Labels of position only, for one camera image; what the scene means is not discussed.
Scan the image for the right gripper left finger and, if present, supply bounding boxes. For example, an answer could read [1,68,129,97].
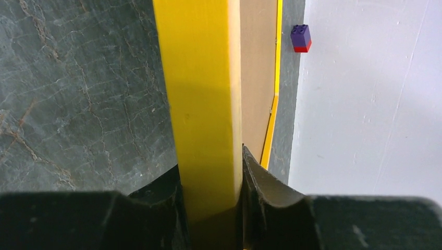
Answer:
[1,167,189,249]

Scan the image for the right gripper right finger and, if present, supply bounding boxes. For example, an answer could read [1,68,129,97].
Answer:
[242,147,441,249]

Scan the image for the yellow picture frame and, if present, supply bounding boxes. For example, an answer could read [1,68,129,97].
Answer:
[152,0,284,250]

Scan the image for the purple red toy brick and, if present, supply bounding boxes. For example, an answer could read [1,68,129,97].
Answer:
[290,24,312,53]

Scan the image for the brown frame backing board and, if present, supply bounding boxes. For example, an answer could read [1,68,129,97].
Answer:
[240,0,278,160]

